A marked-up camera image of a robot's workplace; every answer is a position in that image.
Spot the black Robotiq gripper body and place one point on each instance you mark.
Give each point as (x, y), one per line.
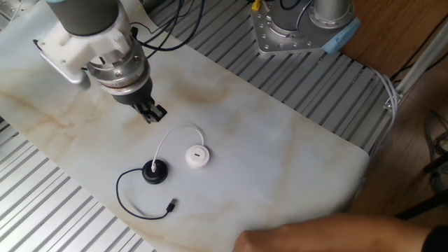
(134, 94)

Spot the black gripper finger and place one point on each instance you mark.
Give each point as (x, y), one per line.
(157, 111)
(145, 113)

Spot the white round USB hub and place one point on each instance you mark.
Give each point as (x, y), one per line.
(197, 155)

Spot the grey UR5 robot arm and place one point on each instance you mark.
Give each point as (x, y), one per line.
(91, 21)

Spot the person's bare forearm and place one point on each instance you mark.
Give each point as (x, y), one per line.
(350, 232)

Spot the black round USB hub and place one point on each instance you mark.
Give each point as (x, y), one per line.
(154, 172)

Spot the person's bare hand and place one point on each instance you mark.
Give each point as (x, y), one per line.
(252, 243)

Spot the yellow tag at base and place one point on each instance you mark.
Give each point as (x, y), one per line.
(256, 5)

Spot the black shirt sleeve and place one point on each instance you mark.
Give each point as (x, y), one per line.
(437, 239)

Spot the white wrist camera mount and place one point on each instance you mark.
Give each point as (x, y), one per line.
(77, 45)

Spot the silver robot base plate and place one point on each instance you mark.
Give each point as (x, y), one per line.
(280, 38)

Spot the aluminium frame post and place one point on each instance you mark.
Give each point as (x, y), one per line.
(420, 63)

